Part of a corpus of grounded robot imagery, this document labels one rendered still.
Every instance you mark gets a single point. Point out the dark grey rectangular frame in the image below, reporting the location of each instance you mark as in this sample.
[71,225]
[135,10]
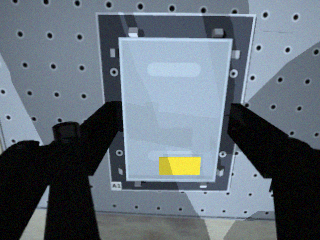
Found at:
[111,26]

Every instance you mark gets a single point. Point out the clear rectangular plastic lid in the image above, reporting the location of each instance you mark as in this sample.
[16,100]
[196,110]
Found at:
[173,98]

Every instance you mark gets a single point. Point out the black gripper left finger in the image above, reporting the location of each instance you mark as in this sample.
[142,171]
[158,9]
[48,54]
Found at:
[75,154]

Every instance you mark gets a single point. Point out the grey perforated base plate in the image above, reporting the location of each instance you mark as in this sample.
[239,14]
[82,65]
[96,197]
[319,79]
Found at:
[50,73]

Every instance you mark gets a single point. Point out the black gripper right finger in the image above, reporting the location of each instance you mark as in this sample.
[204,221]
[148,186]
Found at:
[293,166]

